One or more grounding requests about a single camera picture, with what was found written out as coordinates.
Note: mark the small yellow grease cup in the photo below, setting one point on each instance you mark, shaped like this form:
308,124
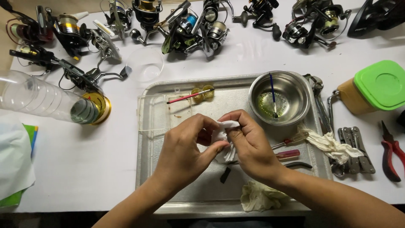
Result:
208,91
196,94

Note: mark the person's right hand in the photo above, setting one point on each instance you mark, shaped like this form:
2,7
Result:
256,152

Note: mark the large black object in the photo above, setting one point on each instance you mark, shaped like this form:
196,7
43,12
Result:
376,15

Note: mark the small black object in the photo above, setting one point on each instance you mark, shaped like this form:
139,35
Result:
401,117

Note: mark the crumpled long white tissue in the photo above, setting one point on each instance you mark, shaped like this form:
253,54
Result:
329,145

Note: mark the silver adjustable wrench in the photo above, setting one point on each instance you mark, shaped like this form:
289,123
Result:
321,104

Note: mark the row of fishing reels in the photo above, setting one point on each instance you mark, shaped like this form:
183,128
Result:
183,34

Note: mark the green lidded container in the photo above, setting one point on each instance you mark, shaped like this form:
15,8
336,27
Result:
379,85

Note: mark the green book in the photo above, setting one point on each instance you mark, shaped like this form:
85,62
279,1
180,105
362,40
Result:
12,199

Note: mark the steel bowl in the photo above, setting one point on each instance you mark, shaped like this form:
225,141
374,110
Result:
291,95

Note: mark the silver curved metal tool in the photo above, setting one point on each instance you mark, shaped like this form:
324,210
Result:
329,107

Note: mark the metal tray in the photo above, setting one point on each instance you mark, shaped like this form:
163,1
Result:
202,190

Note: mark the person's left hand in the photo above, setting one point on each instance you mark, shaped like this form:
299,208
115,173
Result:
180,155

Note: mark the small black part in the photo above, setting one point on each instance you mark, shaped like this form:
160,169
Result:
225,175

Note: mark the clear plastic bottle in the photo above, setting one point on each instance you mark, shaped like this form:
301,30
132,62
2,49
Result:
41,98

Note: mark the clear plastic compartment box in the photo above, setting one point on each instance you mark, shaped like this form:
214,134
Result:
152,110

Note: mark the white plastic bag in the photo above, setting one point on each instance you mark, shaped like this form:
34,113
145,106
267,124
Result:
14,158

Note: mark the crumpled stained tissue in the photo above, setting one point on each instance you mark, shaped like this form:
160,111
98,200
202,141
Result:
259,196

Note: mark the silver folding multi-tool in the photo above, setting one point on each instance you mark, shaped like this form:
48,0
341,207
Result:
356,148

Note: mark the clear round plastic cup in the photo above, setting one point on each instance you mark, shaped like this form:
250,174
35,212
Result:
145,66

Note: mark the gold reel spool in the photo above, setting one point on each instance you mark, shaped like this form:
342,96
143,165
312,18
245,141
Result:
103,106

